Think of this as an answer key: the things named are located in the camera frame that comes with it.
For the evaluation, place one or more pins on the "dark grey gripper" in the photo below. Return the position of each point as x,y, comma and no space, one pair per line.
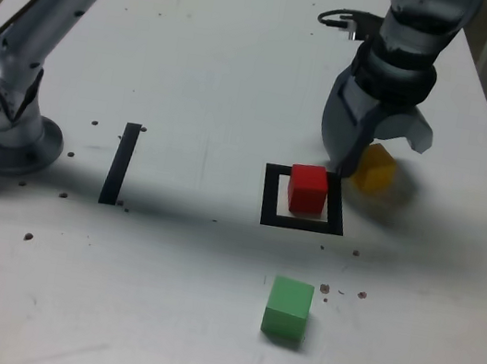
393,108

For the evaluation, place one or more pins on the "yellow cube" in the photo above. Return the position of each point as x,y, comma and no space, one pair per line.
378,172

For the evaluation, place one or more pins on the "red cube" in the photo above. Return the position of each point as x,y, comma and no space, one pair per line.
307,190

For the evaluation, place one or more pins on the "green cube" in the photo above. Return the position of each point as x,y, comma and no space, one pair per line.
287,311

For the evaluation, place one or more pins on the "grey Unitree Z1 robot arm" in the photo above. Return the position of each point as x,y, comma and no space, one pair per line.
0,127

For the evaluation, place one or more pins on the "black tape square outline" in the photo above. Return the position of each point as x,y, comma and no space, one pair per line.
269,195

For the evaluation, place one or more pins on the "black tape strip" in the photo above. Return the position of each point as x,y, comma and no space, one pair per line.
119,166

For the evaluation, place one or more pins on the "small gripper camera box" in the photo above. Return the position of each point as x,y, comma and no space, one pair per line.
352,31

